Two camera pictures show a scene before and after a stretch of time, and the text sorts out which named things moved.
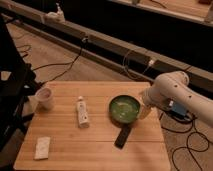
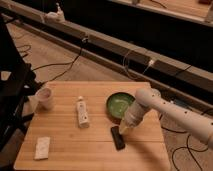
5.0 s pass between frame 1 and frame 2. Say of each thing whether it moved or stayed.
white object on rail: stayed
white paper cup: stayed
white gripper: moved
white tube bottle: stayed
